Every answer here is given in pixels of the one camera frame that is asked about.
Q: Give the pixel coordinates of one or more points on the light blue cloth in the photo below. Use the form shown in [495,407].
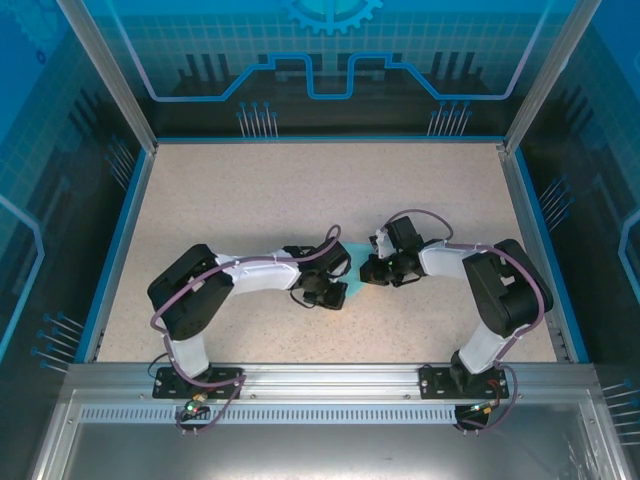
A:
[355,287]

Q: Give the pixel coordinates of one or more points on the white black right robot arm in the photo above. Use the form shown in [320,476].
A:
[445,261]

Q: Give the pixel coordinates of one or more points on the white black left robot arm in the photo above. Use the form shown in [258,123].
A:
[260,277]

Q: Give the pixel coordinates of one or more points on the grey metal tray panel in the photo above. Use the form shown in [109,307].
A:
[325,450]

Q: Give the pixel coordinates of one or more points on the yellow power connector green light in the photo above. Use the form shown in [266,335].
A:
[192,407]
[482,409]

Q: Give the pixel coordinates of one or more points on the long aluminium mounting rail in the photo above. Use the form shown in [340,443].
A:
[330,380]

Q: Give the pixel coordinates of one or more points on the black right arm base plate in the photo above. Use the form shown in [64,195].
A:
[430,382]

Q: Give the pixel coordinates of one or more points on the aluminium side rail blue edge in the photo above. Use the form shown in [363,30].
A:
[540,250]
[120,250]

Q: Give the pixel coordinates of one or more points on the thin aluminium table-edge rail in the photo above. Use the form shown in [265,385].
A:
[330,141]

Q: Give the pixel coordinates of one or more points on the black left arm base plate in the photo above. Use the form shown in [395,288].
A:
[161,391]

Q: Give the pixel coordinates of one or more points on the aluminium frame post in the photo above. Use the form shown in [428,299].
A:
[554,65]
[112,75]

